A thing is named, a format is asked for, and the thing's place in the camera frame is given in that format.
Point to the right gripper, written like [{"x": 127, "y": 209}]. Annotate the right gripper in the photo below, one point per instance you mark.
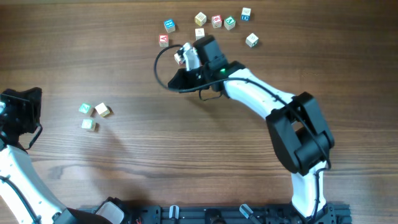
[{"x": 181, "y": 79}]

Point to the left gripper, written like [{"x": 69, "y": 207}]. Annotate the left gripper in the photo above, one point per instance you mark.
[{"x": 23, "y": 104}]

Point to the plain block red side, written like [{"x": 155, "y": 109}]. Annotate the plain block red side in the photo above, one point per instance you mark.
[{"x": 179, "y": 59}]

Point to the red A block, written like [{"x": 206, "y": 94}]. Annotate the red A block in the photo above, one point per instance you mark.
[{"x": 163, "y": 40}]

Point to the green Z block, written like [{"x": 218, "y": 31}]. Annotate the green Z block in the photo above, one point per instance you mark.
[{"x": 86, "y": 109}]

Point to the green E block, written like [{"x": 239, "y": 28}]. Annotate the green E block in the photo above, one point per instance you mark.
[{"x": 88, "y": 124}]

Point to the plain block green side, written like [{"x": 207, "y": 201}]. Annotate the plain block green side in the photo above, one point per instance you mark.
[{"x": 252, "y": 40}]

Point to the yellow 3 block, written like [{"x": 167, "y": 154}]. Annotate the yellow 3 block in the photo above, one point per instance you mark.
[{"x": 102, "y": 110}]

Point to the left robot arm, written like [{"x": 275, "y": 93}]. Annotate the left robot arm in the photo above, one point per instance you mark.
[{"x": 24, "y": 192}]

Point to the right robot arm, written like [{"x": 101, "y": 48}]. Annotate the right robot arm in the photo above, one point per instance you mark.
[{"x": 299, "y": 133}]

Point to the plain centre block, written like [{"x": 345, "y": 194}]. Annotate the plain centre block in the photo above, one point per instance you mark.
[{"x": 199, "y": 33}]

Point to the blue picture block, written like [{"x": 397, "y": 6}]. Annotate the blue picture block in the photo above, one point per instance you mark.
[{"x": 169, "y": 25}]

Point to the red 9 block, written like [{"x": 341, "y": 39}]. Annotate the red 9 block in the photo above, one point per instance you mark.
[{"x": 216, "y": 21}]

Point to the green V block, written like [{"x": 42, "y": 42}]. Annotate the green V block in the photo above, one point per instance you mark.
[{"x": 229, "y": 23}]

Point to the blue C block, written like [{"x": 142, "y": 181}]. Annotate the blue C block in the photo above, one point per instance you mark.
[{"x": 246, "y": 14}]

